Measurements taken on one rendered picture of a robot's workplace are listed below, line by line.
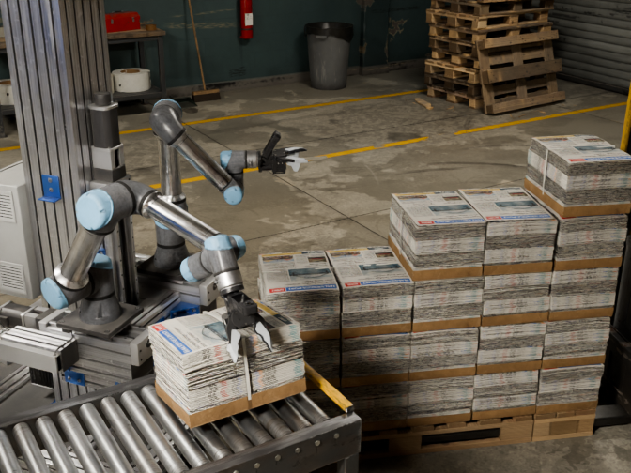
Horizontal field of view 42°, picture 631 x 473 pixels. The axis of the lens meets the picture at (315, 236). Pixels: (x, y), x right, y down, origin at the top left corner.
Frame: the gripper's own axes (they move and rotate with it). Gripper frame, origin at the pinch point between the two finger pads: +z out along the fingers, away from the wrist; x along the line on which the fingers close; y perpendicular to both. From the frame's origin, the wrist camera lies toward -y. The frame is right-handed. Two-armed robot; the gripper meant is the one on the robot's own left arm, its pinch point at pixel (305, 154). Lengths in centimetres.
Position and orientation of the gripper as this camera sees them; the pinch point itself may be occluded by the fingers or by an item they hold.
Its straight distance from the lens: 338.4
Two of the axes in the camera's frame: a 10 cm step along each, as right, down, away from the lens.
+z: 10.0, -0.2, 0.7
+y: -0.2, 8.6, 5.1
